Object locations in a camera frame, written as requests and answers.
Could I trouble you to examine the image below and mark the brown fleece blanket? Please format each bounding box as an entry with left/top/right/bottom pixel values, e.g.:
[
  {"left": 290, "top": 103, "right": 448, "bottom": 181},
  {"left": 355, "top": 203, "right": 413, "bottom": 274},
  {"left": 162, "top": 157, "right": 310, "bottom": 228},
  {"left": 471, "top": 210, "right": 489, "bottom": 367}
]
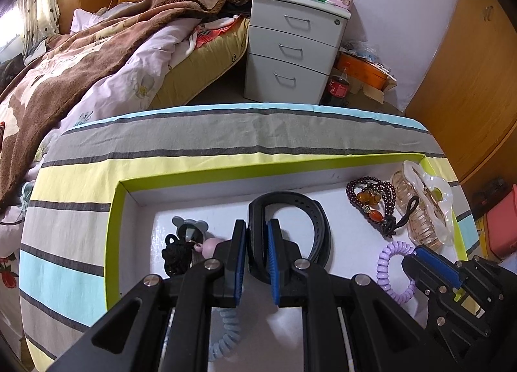
[{"left": 0, "top": 0, "right": 227, "bottom": 207}]

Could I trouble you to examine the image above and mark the lilac duvet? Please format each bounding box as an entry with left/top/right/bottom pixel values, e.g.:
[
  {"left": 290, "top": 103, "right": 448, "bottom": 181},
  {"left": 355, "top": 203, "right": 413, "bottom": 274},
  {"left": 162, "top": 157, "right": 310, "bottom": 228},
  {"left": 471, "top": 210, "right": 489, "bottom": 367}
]
[{"left": 57, "top": 16, "right": 227, "bottom": 130}]

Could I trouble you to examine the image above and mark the dark red bead bracelet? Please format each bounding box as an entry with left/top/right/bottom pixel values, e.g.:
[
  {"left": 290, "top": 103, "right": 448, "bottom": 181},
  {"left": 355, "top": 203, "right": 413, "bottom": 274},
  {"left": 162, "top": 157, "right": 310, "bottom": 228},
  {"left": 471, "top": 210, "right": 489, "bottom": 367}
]
[{"left": 346, "top": 178, "right": 418, "bottom": 239}]

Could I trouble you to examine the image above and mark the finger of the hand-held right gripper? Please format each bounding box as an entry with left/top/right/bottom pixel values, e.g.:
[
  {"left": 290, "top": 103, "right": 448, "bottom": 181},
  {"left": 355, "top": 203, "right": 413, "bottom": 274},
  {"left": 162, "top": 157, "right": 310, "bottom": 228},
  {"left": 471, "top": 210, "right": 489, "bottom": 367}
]
[
  {"left": 411, "top": 246, "right": 469, "bottom": 290},
  {"left": 401, "top": 254, "right": 455, "bottom": 310}
]

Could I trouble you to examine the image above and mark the pink plastic storage box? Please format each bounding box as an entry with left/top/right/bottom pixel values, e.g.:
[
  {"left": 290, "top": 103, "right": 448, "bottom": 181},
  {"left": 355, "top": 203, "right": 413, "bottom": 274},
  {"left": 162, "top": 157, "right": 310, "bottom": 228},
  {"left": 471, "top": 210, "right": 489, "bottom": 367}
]
[{"left": 485, "top": 184, "right": 517, "bottom": 261}]

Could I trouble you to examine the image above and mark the purple spiral hair tie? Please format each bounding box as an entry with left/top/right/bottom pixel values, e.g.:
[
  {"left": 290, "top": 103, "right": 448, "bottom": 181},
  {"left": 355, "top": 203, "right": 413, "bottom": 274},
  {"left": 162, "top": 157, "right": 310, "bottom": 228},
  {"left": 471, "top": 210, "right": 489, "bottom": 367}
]
[{"left": 376, "top": 240, "right": 417, "bottom": 303}]

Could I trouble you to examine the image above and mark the cola bottle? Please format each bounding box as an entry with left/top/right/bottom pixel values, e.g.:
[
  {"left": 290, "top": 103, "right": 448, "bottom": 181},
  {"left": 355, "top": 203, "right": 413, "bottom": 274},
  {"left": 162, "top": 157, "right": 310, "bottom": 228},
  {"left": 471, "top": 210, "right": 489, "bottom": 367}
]
[{"left": 325, "top": 67, "right": 351, "bottom": 107}]

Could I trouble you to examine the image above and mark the yellow mattress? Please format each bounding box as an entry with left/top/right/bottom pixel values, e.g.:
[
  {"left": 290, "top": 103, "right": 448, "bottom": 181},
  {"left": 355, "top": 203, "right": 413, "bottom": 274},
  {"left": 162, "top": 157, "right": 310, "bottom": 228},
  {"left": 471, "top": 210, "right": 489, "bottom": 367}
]
[{"left": 149, "top": 18, "right": 251, "bottom": 108}]

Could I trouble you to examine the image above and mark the patterned curtain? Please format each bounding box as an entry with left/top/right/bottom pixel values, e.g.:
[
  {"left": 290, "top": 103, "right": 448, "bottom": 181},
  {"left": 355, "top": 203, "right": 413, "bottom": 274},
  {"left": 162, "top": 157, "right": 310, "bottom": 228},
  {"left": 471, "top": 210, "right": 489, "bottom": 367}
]
[{"left": 18, "top": 0, "right": 61, "bottom": 58}]

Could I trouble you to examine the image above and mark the grey drawer nightstand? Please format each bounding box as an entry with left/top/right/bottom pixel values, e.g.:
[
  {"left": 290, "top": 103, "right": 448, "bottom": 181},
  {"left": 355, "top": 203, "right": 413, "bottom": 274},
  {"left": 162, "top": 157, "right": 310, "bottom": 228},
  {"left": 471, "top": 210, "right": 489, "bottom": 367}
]
[{"left": 243, "top": 0, "right": 351, "bottom": 107}]

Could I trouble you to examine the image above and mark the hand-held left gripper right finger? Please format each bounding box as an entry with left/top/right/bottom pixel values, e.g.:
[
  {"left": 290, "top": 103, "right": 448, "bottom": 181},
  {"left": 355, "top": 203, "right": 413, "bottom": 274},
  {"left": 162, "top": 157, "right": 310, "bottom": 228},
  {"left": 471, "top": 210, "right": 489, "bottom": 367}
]
[{"left": 267, "top": 218, "right": 457, "bottom": 372}]

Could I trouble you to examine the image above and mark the white pillow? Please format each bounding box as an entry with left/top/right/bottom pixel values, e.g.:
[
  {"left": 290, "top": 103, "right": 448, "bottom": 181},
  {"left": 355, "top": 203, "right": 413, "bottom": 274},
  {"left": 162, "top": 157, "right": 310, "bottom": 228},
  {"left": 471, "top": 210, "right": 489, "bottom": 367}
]
[{"left": 70, "top": 6, "right": 106, "bottom": 33}]

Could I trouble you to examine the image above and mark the grey mouse-ear hair clip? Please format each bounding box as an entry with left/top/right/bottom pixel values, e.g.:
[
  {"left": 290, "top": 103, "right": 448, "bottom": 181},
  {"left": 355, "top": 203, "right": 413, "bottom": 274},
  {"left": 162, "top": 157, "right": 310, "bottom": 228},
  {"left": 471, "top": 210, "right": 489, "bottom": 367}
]
[{"left": 172, "top": 216, "right": 209, "bottom": 243}]

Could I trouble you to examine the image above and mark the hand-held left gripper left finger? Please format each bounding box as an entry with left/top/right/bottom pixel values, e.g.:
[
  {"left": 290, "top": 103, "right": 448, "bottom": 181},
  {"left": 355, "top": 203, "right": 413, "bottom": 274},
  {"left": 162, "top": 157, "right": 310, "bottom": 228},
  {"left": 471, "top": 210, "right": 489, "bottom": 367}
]
[{"left": 48, "top": 218, "right": 248, "bottom": 372}]

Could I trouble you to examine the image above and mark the green shallow cardboard box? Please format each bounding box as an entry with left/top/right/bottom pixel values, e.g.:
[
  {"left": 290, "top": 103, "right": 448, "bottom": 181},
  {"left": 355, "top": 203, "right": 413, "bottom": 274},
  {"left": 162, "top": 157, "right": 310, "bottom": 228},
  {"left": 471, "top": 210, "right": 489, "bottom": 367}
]
[{"left": 105, "top": 153, "right": 470, "bottom": 372}]

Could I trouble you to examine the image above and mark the orange storage box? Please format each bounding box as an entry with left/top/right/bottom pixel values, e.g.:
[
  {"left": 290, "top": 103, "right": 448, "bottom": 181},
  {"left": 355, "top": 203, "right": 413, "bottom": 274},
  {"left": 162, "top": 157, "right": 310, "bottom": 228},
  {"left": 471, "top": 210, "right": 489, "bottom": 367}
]
[{"left": 335, "top": 53, "right": 398, "bottom": 92}]

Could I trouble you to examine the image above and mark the red yellow patterned pillow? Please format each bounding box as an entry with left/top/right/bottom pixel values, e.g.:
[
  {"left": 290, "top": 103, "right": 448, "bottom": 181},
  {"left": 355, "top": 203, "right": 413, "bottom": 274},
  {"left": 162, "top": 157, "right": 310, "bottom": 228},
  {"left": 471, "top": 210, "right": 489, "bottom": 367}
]
[{"left": 188, "top": 16, "right": 243, "bottom": 53}]

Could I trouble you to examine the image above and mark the blue spiral hair tie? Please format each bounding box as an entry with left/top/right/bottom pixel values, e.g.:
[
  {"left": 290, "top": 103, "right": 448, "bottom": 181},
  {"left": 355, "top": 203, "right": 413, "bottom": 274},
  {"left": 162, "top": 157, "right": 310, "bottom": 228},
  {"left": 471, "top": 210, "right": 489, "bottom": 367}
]
[{"left": 162, "top": 234, "right": 243, "bottom": 361}]

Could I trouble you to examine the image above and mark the large wooden closet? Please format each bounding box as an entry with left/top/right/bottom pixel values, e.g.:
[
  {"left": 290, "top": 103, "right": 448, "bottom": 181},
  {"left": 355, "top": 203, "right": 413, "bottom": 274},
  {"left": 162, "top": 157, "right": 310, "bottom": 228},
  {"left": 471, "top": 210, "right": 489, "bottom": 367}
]
[{"left": 406, "top": 0, "right": 517, "bottom": 195}]

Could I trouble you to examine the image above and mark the clear hair claw clip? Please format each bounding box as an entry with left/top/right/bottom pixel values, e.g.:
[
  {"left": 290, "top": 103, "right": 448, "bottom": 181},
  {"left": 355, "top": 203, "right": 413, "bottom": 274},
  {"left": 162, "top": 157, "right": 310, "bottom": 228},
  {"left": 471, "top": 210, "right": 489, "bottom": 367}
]
[{"left": 391, "top": 160, "right": 454, "bottom": 250}]

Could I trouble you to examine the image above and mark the yellow printed tin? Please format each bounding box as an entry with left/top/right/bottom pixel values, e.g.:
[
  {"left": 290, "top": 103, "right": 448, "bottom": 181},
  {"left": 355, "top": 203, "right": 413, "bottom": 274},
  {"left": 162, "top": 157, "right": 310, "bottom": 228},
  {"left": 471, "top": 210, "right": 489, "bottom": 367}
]
[{"left": 474, "top": 214, "right": 491, "bottom": 251}]

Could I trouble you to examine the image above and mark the black wristband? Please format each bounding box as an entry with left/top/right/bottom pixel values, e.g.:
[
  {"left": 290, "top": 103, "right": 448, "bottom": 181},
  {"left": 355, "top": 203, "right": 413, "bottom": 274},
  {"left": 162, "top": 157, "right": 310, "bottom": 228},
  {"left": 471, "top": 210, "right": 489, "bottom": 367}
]
[{"left": 247, "top": 192, "right": 332, "bottom": 282}]

